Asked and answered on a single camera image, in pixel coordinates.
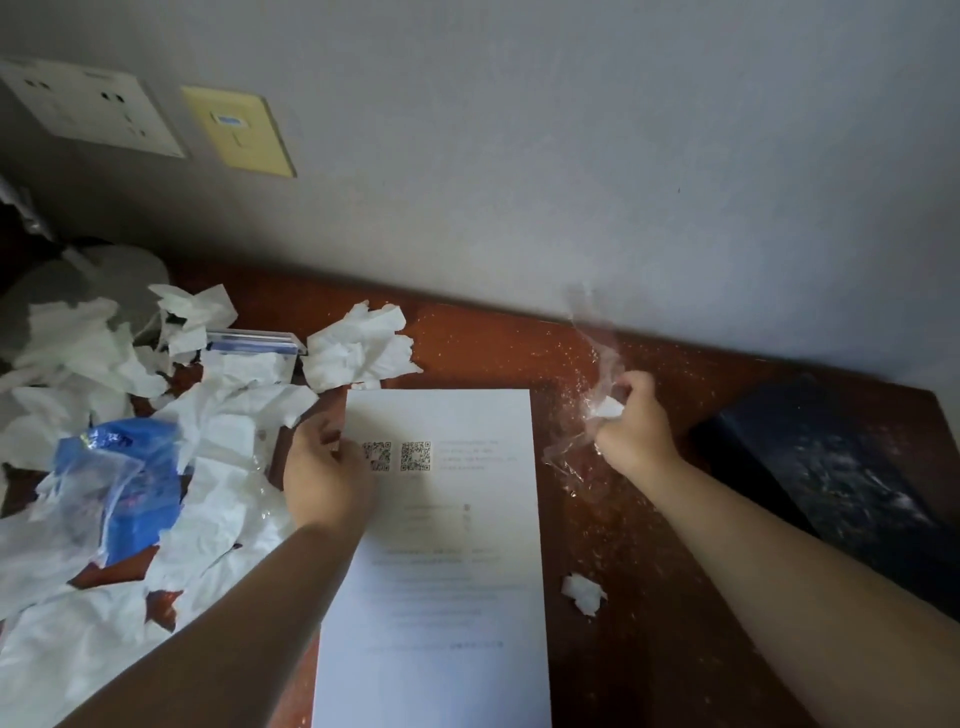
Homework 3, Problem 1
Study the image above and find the person's right hand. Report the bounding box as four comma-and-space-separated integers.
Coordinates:
588, 370, 687, 481

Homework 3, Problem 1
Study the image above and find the person's left hand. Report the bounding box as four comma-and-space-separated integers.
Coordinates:
283, 411, 378, 535

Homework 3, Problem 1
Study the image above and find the clear plastic wrapper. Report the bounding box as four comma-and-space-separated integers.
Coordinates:
543, 288, 655, 505

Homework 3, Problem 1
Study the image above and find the white printed paper sheet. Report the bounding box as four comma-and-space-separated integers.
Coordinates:
311, 387, 553, 728

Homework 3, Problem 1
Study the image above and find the person's left forearm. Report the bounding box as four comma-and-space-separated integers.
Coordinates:
56, 521, 369, 728

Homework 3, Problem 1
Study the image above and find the person's right forearm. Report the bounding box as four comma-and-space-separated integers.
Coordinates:
636, 456, 960, 728

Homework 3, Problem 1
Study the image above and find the crumpled white tissue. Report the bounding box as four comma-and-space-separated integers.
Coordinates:
300, 300, 424, 393

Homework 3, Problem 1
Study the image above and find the pile of crumpled white tissues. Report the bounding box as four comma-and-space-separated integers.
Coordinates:
0, 283, 321, 728

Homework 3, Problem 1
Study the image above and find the blue and white flat box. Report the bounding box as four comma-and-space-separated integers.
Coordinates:
204, 329, 309, 358

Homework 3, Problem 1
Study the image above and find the blue plastic tissue packet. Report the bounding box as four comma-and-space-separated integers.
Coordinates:
51, 417, 186, 568

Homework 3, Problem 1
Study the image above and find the torn white tissue scrap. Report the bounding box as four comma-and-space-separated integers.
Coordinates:
561, 573, 608, 618

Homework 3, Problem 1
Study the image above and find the dark blue book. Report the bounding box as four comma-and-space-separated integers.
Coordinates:
687, 381, 960, 625

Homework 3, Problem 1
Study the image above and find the yellow wall plate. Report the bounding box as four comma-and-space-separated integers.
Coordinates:
180, 84, 298, 180

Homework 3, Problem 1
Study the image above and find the white wall socket panel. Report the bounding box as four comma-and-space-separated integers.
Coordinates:
0, 57, 188, 161

